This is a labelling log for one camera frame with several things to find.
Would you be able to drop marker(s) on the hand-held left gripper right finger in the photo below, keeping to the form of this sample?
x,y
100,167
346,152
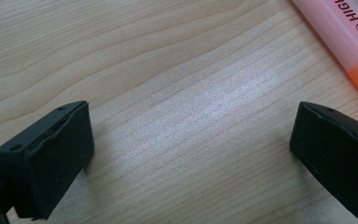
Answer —
x,y
338,152

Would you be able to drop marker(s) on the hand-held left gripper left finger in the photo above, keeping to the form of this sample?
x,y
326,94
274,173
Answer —
x,y
52,161

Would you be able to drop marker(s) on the pink orange highlighter pen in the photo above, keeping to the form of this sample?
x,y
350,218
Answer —
x,y
348,40

